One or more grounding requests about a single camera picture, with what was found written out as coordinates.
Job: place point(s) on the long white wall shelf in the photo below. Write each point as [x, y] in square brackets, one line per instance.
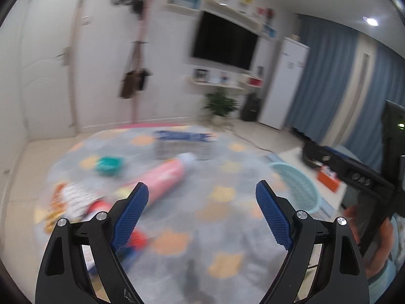
[221, 9]

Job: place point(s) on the brown hanging bag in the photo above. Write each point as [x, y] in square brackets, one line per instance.
[130, 84]

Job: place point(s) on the teal plastic basket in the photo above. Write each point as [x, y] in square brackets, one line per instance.
[297, 186]

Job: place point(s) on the red and white snack packet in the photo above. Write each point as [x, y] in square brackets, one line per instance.
[72, 199]

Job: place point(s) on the white refrigerator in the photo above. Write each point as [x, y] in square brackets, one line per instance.
[286, 82]

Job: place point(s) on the potted green plant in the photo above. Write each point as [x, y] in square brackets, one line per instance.
[220, 104]

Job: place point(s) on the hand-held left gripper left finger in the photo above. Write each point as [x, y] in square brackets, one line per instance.
[131, 215]

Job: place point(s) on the black floor speaker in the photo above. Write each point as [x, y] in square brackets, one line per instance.
[251, 107]

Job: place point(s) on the white door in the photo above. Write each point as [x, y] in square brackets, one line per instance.
[41, 63]

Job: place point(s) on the red storage box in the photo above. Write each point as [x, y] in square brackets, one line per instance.
[254, 82]

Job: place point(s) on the short white wall shelf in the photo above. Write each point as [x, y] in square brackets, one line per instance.
[221, 84]

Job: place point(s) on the black wall television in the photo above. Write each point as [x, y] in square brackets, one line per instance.
[223, 39]

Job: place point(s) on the ceiling spot light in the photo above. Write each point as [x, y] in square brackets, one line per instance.
[371, 21]

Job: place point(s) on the photo frame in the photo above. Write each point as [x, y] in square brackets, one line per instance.
[201, 74]

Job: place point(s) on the blue curtain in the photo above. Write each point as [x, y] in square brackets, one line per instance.
[341, 88]

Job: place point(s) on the blue and white box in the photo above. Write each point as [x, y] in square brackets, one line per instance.
[185, 0]

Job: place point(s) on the blue snack packet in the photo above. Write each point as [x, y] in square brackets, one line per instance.
[185, 136]

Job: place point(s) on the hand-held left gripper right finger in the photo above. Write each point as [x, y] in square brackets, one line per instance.
[273, 218]

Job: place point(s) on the pink cylindrical can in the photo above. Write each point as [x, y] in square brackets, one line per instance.
[164, 177]

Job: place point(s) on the orange box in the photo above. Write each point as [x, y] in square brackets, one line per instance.
[329, 179]

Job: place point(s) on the person's right hand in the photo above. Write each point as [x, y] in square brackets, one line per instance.
[384, 247]

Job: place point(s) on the white low table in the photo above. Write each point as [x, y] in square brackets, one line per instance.
[300, 156]

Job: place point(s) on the green box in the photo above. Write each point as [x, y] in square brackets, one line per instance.
[109, 165]

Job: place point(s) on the person's right forearm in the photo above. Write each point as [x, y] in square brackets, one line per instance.
[384, 286]

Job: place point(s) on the wooden coat rack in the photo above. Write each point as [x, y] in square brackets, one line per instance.
[139, 38]

